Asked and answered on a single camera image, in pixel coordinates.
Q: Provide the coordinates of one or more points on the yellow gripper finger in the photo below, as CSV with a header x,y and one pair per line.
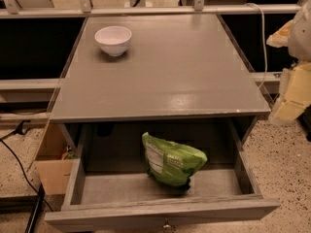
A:
x,y
294,94
280,37

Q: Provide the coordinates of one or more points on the green rice chip bag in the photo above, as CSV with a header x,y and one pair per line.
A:
x,y
172,163

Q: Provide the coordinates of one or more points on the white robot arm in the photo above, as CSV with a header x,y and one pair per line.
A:
x,y
299,43

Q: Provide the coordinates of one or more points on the metal drawer knob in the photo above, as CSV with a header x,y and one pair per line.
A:
x,y
167,227

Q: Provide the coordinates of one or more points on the open grey top drawer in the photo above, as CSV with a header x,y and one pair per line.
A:
x,y
109,187

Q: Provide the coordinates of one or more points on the grey wooden cabinet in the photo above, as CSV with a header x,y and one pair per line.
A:
x,y
177,66

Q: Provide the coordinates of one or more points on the white ceramic bowl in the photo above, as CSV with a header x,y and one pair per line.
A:
x,y
113,40

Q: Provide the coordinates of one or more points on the colourful item in box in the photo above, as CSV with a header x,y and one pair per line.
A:
x,y
69,154

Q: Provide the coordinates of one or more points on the cardboard box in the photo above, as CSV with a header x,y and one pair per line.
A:
x,y
53,168

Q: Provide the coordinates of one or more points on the metal frame railing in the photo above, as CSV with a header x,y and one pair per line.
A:
x,y
92,8

